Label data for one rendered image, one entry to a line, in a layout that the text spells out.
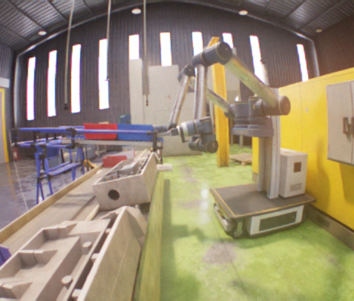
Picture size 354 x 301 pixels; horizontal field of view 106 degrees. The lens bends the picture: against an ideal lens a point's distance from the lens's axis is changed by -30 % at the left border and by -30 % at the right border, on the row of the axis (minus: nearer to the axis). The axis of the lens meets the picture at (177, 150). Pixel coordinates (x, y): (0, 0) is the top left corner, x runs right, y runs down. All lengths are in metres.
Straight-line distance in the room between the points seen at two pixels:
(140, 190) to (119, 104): 10.59
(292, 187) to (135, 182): 1.90
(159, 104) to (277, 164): 6.11
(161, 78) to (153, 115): 2.19
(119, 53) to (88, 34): 2.81
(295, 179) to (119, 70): 11.19
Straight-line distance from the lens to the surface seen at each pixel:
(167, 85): 9.11
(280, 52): 14.80
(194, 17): 13.46
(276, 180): 2.48
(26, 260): 0.73
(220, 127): 5.61
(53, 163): 6.91
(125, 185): 1.27
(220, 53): 1.45
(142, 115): 7.73
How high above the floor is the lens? 1.30
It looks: 8 degrees down
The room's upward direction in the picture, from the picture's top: 3 degrees counter-clockwise
